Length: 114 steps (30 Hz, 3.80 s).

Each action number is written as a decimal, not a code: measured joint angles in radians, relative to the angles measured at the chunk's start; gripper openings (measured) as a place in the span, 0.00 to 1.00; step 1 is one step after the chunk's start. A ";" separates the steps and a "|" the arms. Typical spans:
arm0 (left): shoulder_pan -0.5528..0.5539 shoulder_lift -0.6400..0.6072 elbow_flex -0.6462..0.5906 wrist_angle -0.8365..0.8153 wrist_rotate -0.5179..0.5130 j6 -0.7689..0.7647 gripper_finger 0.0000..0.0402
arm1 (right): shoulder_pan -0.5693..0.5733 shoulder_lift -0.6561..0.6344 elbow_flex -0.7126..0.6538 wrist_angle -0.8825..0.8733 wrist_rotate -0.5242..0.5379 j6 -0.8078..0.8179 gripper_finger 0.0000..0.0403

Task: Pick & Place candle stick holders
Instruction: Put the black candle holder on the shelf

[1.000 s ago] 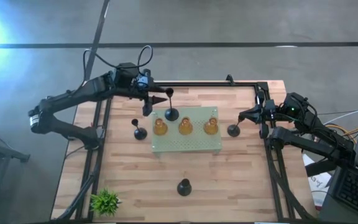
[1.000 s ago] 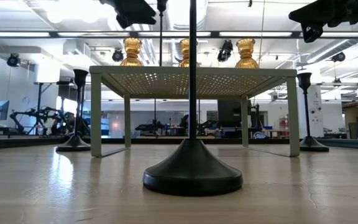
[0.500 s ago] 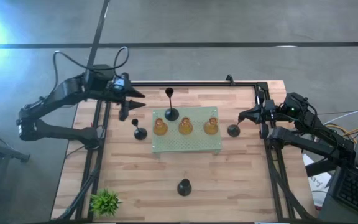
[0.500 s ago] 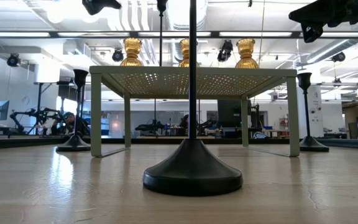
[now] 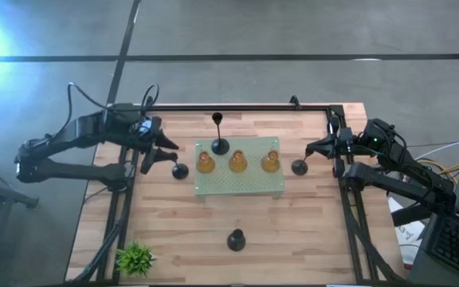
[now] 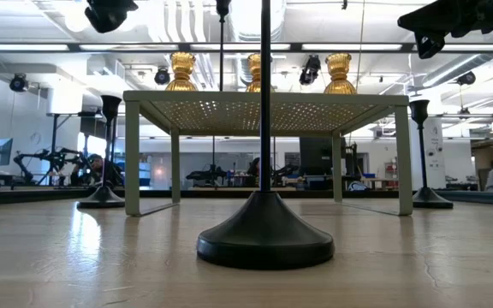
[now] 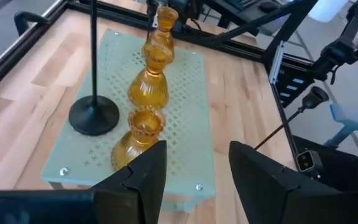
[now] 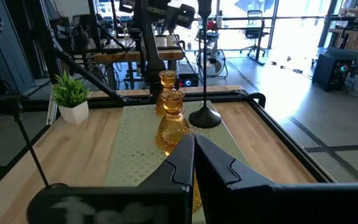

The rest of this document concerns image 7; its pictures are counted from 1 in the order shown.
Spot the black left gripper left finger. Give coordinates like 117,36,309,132
92,139,168,224

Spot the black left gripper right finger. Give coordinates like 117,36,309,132
229,141,301,224

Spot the amber twisted glass candle holder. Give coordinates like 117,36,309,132
141,5,180,65

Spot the amber wide-cup glass candle holder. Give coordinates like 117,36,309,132
110,105,167,172

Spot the amber bell-shaped glass candle holder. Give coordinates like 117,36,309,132
127,46,170,110

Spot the tall black metal candlestick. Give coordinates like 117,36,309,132
68,0,121,137

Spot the black computer mouse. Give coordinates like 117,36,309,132
258,1,280,14

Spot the green perforated metal tray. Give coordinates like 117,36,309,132
40,29,216,214

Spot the blue chair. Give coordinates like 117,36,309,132
323,103,358,154

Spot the black panel with white labels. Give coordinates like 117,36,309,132
272,62,316,109

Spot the white rounded object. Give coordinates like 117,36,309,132
308,0,349,23

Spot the small grey camera box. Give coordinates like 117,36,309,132
296,149,324,173

